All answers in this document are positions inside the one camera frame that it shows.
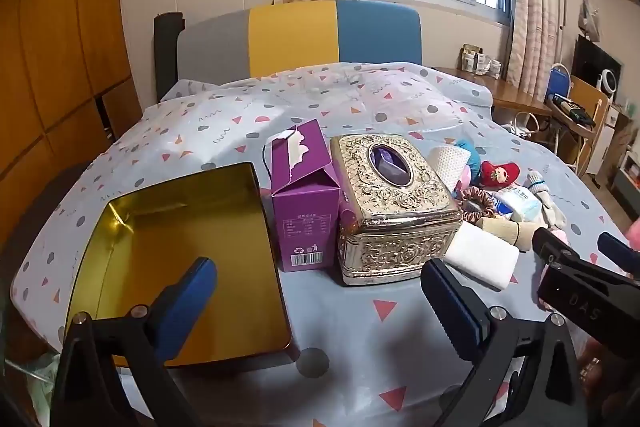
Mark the blue chair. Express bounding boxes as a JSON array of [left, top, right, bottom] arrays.
[[547, 64, 573, 104]]

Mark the white waffle towel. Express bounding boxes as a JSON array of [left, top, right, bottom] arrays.
[[427, 146, 473, 198]]

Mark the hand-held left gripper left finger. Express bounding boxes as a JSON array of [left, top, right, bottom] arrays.
[[52, 257, 218, 427]]

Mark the black green hand tool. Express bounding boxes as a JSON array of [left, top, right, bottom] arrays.
[[550, 93, 597, 128]]

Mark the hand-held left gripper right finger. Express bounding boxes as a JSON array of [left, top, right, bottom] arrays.
[[421, 258, 588, 427]]

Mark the white tissue pack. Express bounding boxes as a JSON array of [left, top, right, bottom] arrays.
[[492, 187, 543, 223]]

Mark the purple carton box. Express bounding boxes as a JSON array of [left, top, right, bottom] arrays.
[[262, 119, 352, 273]]

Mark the ornate gold tissue box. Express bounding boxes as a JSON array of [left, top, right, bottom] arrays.
[[329, 133, 463, 287]]

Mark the white cabinet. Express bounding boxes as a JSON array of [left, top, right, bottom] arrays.
[[585, 107, 632, 178]]

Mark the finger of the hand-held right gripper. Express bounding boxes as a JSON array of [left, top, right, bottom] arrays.
[[531, 227, 577, 267], [597, 232, 640, 280]]

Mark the red sock with face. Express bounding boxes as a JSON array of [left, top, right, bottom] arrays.
[[479, 160, 521, 188]]

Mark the white cable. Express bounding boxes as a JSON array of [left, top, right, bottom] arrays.
[[500, 111, 552, 138]]

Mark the white patterned sock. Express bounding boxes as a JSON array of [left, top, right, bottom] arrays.
[[525, 170, 568, 228]]

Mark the beige cloth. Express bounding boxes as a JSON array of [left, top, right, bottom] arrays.
[[475, 217, 538, 253]]

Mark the wooden chair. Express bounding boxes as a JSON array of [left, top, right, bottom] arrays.
[[547, 74, 610, 175]]

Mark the white folded towel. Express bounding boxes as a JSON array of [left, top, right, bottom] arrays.
[[442, 227, 521, 292]]

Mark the metal clothes stand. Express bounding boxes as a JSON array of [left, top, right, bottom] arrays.
[[555, 0, 590, 68]]

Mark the brown paper packet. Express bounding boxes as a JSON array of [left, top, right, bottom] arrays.
[[461, 44, 484, 74]]

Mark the brown hair scrunchie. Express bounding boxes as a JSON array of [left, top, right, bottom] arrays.
[[459, 187, 497, 223]]

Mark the dark grey bed base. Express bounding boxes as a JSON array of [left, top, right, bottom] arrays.
[[0, 162, 96, 280]]

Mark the gold metal tin box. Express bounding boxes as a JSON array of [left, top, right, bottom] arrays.
[[65, 162, 294, 369]]

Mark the blue plush toy pink skirt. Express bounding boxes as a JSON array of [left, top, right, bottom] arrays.
[[452, 137, 482, 195]]

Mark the grey yellow blue headboard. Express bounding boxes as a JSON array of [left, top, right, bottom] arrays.
[[154, 0, 423, 102]]

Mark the wooden desk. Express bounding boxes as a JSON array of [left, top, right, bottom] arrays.
[[432, 67, 553, 118]]

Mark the black monitor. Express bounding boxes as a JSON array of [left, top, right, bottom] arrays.
[[572, 34, 623, 100]]

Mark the green white plastic packet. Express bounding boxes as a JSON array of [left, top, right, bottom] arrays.
[[7, 351, 62, 410]]

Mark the white round fan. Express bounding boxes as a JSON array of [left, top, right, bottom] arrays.
[[597, 69, 622, 96]]

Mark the person's right hand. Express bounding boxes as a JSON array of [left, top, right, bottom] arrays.
[[579, 338, 623, 414]]

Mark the wooden wardrobe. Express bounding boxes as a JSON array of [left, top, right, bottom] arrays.
[[0, 0, 146, 258]]

